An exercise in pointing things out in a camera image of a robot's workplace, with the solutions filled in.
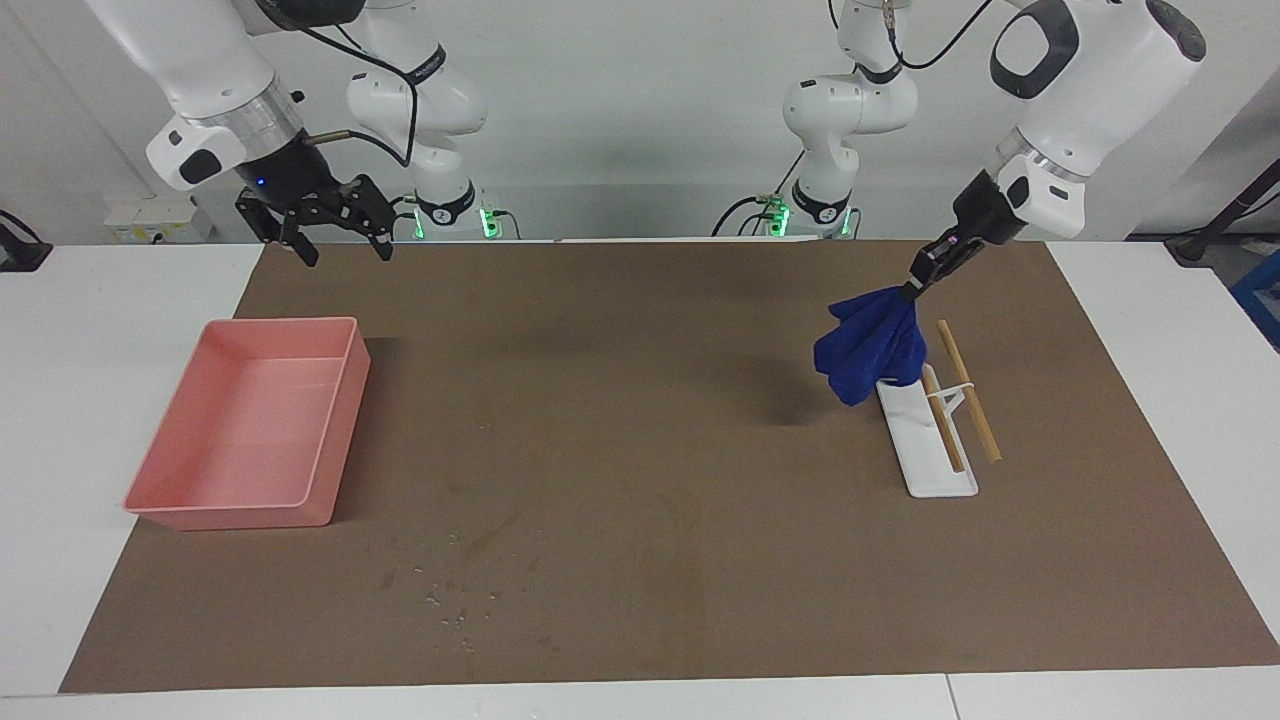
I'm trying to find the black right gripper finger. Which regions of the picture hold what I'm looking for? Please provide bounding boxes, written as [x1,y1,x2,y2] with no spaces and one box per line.
[335,175,397,263]
[237,196,323,268]

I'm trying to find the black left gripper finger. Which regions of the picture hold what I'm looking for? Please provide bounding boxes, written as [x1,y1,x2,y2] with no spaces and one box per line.
[918,240,987,301]
[905,240,963,301]

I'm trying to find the blue towel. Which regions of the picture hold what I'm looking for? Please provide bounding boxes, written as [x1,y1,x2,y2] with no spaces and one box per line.
[813,285,928,407]

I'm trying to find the wooden stick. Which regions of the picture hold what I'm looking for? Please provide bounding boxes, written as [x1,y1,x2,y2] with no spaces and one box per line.
[936,319,1003,464]
[920,365,967,474]

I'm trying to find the pink plastic bin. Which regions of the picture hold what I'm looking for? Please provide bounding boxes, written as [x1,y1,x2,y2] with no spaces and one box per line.
[123,317,372,531]

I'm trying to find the black stand leg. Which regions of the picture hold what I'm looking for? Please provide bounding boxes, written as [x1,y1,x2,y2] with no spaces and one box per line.
[1165,158,1280,267]

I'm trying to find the black clamp base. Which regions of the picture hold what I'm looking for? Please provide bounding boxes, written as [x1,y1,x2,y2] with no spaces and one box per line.
[0,210,54,273]

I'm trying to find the brown table mat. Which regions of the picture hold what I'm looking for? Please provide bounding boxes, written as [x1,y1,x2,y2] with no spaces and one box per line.
[58,240,1280,694]

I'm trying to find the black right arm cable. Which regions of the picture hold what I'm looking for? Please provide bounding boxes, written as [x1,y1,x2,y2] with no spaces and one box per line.
[295,20,421,171]

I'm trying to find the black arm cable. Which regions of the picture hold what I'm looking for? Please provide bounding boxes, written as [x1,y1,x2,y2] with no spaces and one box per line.
[885,0,993,71]
[295,20,421,171]

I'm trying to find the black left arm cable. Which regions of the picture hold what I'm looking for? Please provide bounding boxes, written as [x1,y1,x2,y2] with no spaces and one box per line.
[885,0,993,71]

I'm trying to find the black base cable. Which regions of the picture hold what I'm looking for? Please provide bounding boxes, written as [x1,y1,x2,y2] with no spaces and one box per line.
[711,150,807,239]

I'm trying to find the blue frame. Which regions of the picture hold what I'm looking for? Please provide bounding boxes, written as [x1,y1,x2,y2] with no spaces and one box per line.
[1230,250,1280,353]

